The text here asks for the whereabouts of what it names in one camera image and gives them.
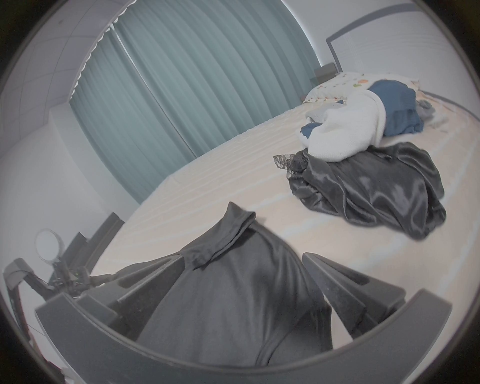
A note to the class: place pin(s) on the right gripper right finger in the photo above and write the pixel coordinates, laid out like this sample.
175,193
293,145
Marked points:
352,290

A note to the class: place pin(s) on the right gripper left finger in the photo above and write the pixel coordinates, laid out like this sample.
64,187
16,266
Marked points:
131,300

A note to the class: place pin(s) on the black T-shirt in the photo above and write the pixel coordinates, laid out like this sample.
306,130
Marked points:
232,300

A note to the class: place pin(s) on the bed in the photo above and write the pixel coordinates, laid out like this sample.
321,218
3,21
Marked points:
225,187

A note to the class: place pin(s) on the pile of clothes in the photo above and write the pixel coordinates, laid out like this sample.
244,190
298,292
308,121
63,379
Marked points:
345,127

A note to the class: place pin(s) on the round white mirror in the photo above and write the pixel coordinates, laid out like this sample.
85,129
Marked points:
49,245

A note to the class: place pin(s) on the black satin garment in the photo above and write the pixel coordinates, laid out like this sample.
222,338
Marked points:
375,191

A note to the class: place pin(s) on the blue-green curtain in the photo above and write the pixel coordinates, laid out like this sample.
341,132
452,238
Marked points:
217,67
123,131

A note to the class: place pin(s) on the white printed pillow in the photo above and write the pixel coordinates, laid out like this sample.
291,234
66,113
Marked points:
337,84

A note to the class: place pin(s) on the grey bedside table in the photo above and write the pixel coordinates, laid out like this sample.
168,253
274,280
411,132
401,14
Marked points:
324,73

